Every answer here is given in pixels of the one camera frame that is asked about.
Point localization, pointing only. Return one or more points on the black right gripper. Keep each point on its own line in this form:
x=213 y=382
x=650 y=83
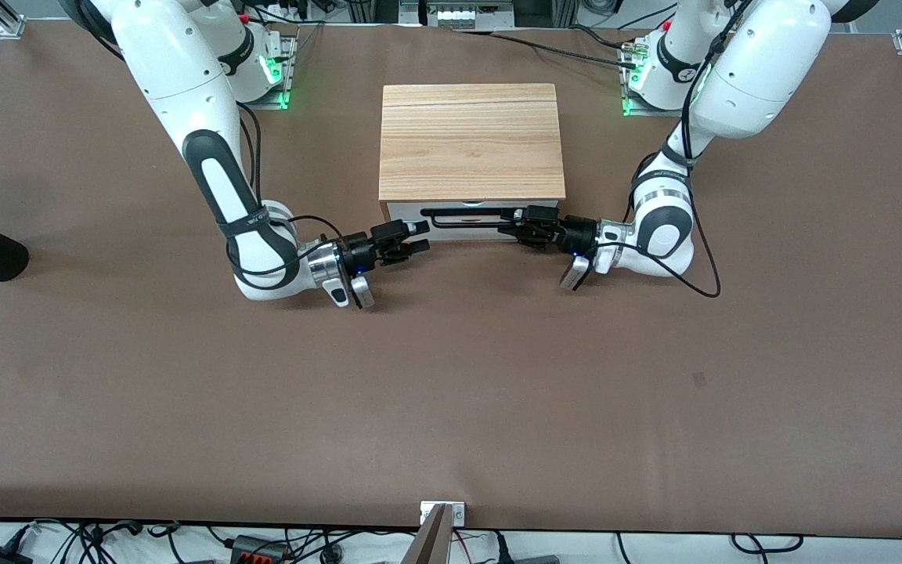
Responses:
x=358 y=252

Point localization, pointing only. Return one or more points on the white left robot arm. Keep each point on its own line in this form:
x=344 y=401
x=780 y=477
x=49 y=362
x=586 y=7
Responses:
x=756 y=70

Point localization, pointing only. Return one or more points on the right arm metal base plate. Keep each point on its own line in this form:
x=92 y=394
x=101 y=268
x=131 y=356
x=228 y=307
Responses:
x=286 y=78

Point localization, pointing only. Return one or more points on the wooden drawer with white front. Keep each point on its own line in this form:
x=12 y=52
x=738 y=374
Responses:
x=404 y=210

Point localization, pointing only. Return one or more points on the light wooden drawer cabinet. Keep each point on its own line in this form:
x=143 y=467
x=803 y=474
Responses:
x=470 y=141

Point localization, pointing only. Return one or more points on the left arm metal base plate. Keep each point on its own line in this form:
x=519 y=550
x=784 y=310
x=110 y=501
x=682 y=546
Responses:
x=629 y=106

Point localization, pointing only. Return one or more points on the black box with red connectors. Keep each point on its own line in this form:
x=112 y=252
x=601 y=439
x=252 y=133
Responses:
x=259 y=551

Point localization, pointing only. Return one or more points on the small metal table bracket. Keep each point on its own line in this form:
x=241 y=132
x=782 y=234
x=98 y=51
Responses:
x=457 y=513

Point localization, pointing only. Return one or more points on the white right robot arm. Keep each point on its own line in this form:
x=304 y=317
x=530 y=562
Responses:
x=177 y=70

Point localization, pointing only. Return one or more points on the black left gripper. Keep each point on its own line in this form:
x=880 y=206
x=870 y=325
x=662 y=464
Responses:
x=577 y=233

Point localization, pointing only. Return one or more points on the brown angled bar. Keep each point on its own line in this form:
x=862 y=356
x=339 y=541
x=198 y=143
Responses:
x=429 y=544

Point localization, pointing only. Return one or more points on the black power adapter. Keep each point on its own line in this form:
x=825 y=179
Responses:
x=1 y=556

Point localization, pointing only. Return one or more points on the grey power strip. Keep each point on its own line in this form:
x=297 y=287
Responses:
x=470 y=16

